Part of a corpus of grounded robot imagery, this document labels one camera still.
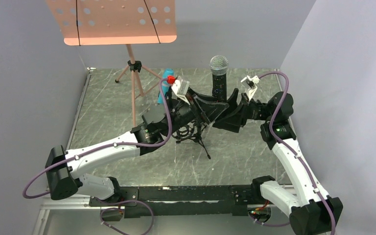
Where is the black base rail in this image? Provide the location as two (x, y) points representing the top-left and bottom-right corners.
(87, 185), (270, 218)

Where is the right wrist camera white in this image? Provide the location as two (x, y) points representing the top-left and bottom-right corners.
(240, 75), (260, 100)

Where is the black microphone silver grille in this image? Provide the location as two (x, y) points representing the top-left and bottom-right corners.
(210, 55), (229, 102)

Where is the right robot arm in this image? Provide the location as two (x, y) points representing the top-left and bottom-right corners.
(213, 89), (343, 235)

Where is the pink music stand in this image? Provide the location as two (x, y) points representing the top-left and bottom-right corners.
(46, 0), (177, 124)

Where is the black shock mount tripod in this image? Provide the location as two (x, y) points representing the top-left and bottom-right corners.
(172, 121), (211, 160)

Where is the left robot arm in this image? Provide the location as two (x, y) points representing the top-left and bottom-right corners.
(45, 90), (229, 200)

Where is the blue microphone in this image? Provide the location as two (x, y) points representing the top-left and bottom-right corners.
(157, 68), (174, 104)

